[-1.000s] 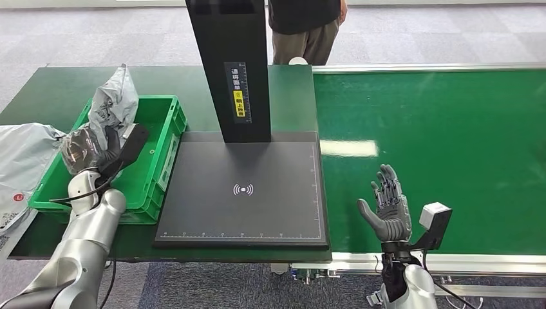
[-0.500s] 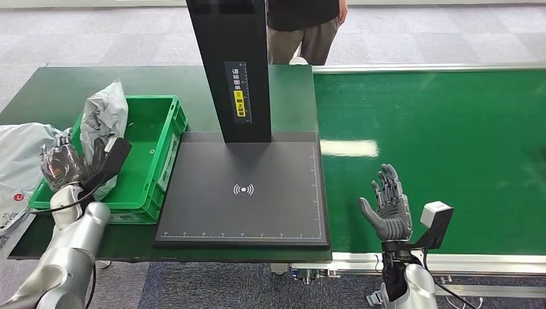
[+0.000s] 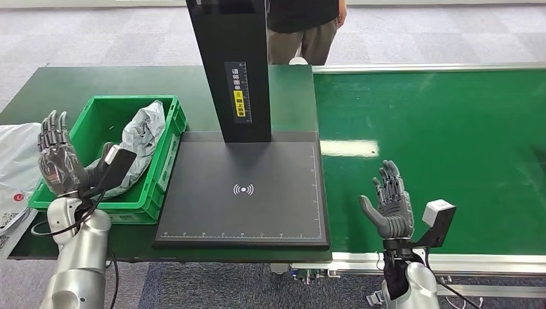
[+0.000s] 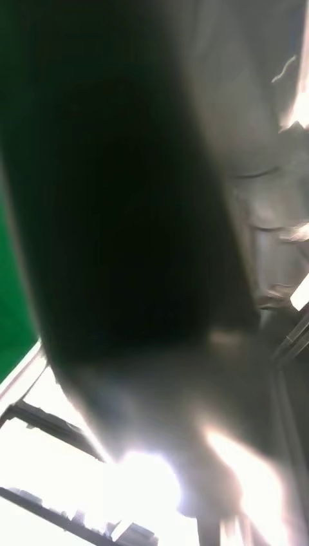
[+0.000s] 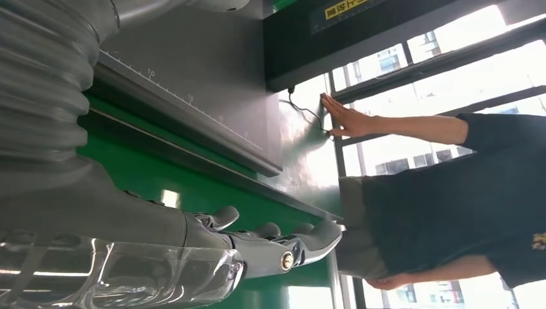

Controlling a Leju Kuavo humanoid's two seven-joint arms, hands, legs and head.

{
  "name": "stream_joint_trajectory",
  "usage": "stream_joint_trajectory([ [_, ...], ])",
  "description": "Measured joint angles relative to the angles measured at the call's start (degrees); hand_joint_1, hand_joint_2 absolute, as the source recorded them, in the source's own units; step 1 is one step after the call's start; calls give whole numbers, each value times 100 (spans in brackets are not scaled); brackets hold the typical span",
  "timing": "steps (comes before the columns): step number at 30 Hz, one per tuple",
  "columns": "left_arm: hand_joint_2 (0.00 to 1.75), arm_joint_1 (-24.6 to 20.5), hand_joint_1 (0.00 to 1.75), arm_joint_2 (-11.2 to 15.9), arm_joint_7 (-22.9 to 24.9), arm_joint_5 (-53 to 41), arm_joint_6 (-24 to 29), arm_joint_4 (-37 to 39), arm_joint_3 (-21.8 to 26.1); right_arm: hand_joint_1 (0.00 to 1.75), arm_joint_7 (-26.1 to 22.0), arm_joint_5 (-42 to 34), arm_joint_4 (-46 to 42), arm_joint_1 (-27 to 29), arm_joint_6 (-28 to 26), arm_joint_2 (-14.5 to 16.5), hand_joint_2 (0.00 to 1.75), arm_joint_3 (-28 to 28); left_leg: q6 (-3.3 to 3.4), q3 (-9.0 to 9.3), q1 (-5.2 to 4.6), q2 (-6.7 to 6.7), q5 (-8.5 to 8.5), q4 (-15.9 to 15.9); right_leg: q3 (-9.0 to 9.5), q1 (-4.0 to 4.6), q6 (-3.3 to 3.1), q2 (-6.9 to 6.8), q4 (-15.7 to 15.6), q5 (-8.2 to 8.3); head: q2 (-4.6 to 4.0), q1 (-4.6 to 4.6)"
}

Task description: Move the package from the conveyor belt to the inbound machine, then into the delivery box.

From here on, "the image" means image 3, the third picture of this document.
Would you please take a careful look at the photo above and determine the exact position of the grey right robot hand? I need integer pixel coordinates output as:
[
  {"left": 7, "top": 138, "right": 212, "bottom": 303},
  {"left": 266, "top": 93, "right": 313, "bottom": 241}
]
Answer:
[{"left": 359, "top": 160, "right": 416, "bottom": 241}]

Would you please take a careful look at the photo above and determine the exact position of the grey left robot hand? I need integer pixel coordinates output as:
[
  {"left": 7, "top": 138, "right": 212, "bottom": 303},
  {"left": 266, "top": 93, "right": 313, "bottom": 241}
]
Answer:
[{"left": 37, "top": 109, "right": 115, "bottom": 198}]

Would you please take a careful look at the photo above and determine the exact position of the grey plastic mailer package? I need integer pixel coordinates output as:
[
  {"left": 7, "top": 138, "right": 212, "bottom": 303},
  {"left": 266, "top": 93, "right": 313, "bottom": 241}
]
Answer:
[{"left": 91, "top": 99, "right": 167, "bottom": 201}]

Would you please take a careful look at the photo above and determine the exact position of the green conveyor belt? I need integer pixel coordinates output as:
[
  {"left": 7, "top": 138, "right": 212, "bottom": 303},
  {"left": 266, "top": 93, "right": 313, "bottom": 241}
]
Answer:
[{"left": 312, "top": 62, "right": 546, "bottom": 299}]

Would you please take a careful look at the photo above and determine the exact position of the black inbound scanner machine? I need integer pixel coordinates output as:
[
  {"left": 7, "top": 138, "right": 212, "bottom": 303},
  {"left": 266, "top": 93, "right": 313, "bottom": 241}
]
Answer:
[{"left": 152, "top": 0, "right": 332, "bottom": 252}]

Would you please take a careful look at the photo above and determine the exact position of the grey-white plastic bag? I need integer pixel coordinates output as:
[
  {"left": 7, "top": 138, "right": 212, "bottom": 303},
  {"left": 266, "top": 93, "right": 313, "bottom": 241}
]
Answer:
[{"left": 0, "top": 122, "right": 44, "bottom": 194}]

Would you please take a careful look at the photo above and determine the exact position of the green plastic crate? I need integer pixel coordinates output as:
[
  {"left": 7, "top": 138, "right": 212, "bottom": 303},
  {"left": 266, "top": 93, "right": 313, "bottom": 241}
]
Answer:
[{"left": 28, "top": 94, "right": 188, "bottom": 226}]

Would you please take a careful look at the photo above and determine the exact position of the white mailer with red logo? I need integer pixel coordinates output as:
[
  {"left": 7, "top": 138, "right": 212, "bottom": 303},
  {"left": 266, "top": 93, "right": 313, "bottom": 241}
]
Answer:
[{"left": 0, "top": 189, "right": 40, "bottom": 259}]

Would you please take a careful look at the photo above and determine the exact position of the dark green table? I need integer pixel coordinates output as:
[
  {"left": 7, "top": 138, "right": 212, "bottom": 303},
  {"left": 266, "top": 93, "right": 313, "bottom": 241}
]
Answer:
[{"left": 0, "top": 64, "right": 334, "bottom": 264}]

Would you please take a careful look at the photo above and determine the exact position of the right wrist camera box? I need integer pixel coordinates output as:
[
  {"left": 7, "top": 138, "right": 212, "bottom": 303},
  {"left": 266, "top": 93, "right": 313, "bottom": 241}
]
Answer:
[{"left": 415, "top": 199, "right": 457, "bottom": 250}]

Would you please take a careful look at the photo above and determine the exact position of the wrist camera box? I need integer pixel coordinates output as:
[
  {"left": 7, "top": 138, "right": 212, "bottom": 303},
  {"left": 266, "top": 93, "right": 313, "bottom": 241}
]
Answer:
[
  {"left": 90, "top": 145, "right": 138, "bottom": 198},
  {"left": 415, "top": 199, "right": 457, "bottom": 250}
]

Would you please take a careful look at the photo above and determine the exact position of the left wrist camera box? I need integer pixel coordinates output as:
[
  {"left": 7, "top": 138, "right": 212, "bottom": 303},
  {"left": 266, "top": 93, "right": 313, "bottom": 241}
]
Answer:
[{"left": 90, "top": 145, "right": 138, "bottom": 198}]

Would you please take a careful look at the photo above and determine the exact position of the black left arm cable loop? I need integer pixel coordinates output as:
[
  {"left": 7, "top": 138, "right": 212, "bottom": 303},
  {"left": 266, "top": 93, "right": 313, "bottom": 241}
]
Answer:
[{"left": 30, "top": 191, "right": 108, "bottom": 238}]

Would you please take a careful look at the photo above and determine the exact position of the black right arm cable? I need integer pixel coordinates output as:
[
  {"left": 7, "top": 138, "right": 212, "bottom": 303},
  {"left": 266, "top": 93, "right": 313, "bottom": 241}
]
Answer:
[{"left": 423, "top": 248, "right": 484, "bottom": 309}]

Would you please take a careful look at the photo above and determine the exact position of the black left arm hanging cable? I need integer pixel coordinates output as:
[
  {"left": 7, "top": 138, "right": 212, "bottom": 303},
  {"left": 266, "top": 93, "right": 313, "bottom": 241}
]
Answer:
[{"left": 108, "top": 250, "right": 120, "bottom": 309}]

